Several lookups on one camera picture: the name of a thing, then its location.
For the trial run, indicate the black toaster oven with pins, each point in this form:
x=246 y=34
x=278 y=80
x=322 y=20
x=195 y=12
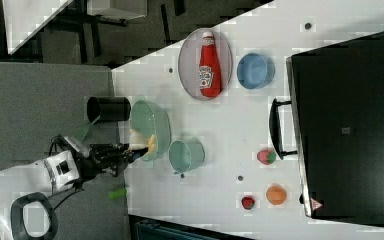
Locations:
x=337 y=103

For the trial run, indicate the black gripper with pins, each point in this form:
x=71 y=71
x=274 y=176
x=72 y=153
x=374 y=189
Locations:
x=105 y=158

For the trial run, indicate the blue cup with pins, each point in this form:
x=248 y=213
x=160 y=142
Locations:
x=255 y=71

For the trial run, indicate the green oval colander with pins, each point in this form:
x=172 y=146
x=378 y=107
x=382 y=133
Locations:
x=149 y=119

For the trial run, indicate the small red plush fruit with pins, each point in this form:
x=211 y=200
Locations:
x=248 y=202

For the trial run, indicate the orange plush fruit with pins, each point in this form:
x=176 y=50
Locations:
x=276 y=195

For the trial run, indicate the green plush toy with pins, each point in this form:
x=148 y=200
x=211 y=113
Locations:
x=117 y=193

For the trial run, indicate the blue crate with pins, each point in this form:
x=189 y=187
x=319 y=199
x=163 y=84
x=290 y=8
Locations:
x=153 y=230

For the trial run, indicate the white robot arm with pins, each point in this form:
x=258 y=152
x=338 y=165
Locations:
x=25 y=190

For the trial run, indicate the black cylindrical container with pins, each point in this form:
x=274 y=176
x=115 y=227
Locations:
x=108 y=109

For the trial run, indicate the red plush ketchup bottle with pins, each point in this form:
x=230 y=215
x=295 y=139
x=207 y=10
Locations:
x=209 y=67

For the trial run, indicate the green mug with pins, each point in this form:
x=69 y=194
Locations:
x=186 y=155

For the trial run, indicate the green slotted spatula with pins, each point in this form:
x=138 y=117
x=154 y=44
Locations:
x=81 y=135

